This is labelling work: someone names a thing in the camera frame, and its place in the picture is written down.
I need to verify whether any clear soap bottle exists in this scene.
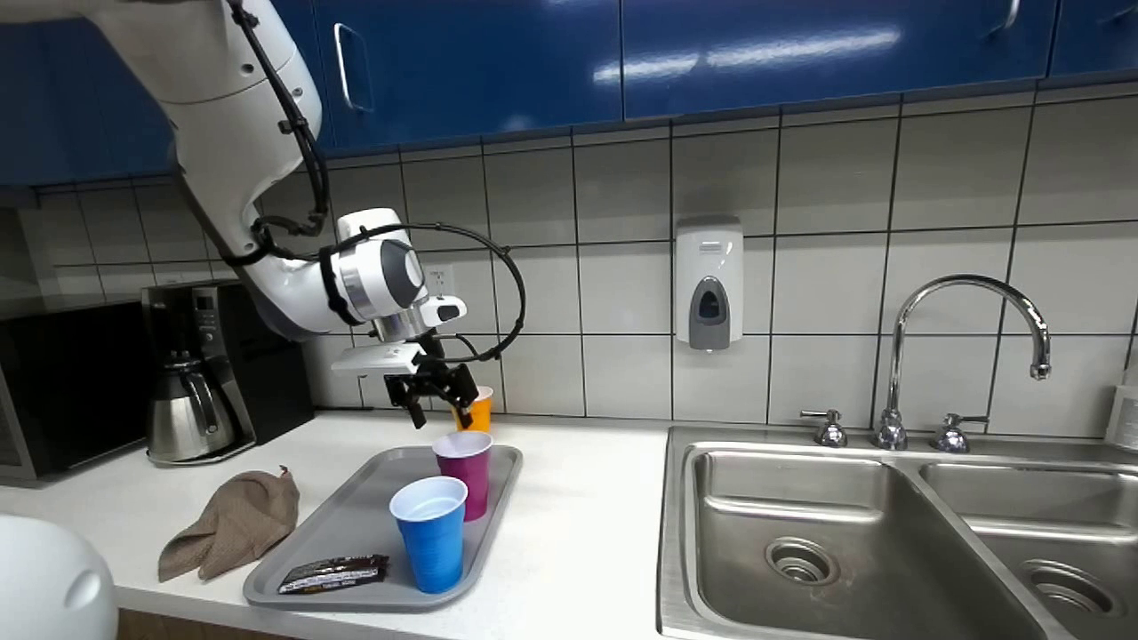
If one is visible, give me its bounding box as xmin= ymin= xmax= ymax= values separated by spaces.
xmin=1099 ymin=336 xmax=1138 ymax=456

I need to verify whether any steel sink drain strainer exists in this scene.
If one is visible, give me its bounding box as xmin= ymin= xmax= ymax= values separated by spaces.
xmin=760 ymin=535 xmax=838 ymax=589
xmin=1021 ymin=558 xmax=1117 ymax=621

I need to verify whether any chrome gooseneck faucet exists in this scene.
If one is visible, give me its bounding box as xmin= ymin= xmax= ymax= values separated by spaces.
xmin=877 ymin=275 xmax=1055 ymax=453

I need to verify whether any stainless steel double sink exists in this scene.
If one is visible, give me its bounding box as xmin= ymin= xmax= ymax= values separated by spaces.
xmin=656 ymin=424 xmax=1138 ymax=640

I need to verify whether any magenta plastic cup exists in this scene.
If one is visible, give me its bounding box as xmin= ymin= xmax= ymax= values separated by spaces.
xmin=429 ymin=430 xmax=498 ymax=525

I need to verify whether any black handheld object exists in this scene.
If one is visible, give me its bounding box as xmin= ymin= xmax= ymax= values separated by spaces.
xmin=276 ymin=552 xmax=390 ymax=597

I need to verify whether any black steel coffee maker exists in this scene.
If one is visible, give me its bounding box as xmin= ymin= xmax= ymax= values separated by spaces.
xmin=137 ymin=282 xmax=321 ymax=472

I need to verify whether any wooden base cabinet front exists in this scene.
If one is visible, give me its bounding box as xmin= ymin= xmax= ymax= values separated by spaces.
xmin=115 ymin=608 xmax=254 ymax=640

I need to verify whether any black microwave oven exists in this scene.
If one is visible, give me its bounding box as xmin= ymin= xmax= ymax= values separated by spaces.
xmin=0 ymin=298 xmax=161 ymax=491

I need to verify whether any brown cloth towel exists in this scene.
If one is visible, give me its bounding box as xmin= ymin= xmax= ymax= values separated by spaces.
xmin=156 ymin=461 xmax=302 ymax=586

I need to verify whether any blue plastic cup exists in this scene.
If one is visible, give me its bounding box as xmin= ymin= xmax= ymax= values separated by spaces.
xmin=389 ymin=472 xmax=474 ymax=597

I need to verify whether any orange plastic cup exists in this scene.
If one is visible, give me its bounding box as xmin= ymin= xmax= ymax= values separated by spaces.
xmin=460 ymin=385 xmax=498 ymax=437

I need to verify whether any chrome faucet handle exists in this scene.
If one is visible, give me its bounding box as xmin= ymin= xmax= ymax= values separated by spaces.
xmin=797 ymin=407 xmax=855 ymax=453
xmin=929 ymin=408 xmax=990 ymax=456

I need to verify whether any grey plastic tray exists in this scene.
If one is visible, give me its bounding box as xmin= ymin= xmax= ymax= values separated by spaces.
xmin=242 ymin=441 xmax=527 ymax=615

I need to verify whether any steel coffee carafe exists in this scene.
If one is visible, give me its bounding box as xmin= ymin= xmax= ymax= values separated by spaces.
xmin=147 ymin=351 xmax=242 ymax=466

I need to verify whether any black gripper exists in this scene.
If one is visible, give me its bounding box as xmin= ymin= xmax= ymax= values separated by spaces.
xmin=379 ymin=336 xmax=485 ymax=434

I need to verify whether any white wall soap dispenser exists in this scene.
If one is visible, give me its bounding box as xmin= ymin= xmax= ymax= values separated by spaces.
xmin=671 ymin=222 xmax=747 ymax=351

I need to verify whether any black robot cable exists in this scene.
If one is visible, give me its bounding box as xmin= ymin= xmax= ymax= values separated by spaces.
xmin=225 ymin=0 xmax=530 ymax=365

